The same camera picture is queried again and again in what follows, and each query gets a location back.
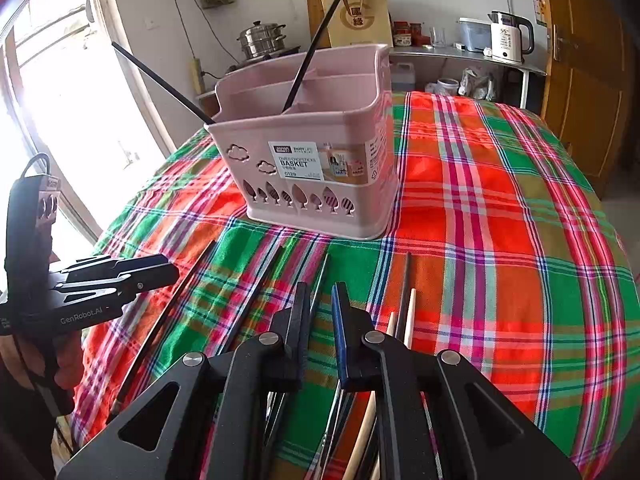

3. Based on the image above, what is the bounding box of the brown paper bag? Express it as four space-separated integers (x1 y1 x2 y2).
320 0 394 50

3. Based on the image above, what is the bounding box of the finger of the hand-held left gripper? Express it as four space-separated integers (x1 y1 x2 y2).
62 254 180 285
54 280 148 310

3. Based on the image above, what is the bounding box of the black chopstick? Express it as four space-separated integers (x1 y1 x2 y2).
220 246 288 356
111 41 217 125
281 0 353 112
397 251 412 341

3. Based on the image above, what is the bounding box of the black wall cable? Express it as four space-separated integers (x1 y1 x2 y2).
166 0 202 61

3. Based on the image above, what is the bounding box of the person's left hand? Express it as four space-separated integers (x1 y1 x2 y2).
0 332 85 393

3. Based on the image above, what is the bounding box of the gas stove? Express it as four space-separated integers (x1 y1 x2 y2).
226 50 303 75

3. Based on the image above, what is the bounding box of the wooden door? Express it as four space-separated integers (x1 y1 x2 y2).
537 0 636 196

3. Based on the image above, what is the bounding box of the white electric kettle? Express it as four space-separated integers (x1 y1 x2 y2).
487 10 536 66

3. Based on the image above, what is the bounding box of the white plastic jug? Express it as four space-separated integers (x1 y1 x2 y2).
390 61 417 92

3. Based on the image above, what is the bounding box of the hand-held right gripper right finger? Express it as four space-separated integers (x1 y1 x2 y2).
331 281 583 480

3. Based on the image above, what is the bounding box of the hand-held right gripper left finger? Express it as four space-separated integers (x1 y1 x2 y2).
56 281 313 480

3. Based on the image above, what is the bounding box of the crumpled plastic bag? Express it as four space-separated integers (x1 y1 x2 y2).
459 67 496 101

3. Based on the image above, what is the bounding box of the plaid tablecloth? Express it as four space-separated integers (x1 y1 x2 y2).
65 91 640 480

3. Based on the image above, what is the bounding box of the clear plastic water pitcher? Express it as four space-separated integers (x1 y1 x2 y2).
457 17 493 53

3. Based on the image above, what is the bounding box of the stainless steel steamer pot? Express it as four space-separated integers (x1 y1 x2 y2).
236 20 288 61

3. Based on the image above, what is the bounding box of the pink plastic utensil basket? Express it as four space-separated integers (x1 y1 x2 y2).
206 43 401 240

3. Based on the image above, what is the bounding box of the metal side table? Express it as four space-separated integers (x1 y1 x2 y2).
387 45 548 111

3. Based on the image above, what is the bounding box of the window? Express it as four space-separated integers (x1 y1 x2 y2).
0 0 173 311

